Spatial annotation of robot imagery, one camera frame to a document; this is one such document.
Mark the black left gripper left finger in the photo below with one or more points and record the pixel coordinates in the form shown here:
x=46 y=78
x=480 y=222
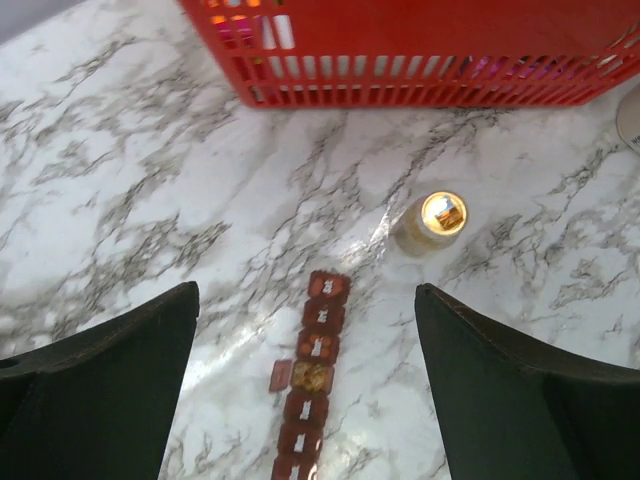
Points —
x=99 y=404

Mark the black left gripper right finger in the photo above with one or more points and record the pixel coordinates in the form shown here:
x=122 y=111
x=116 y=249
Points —
x=512 y=407

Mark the clear bottle yellow pills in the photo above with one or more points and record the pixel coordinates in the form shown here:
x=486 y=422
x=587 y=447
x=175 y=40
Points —
x=431 y=222

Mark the red weekly pill organizer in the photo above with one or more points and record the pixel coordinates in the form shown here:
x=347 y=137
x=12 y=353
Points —
x=308 y=377

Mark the red plastic basket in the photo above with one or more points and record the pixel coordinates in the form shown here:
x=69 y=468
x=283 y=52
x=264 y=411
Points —
x=313 y=54

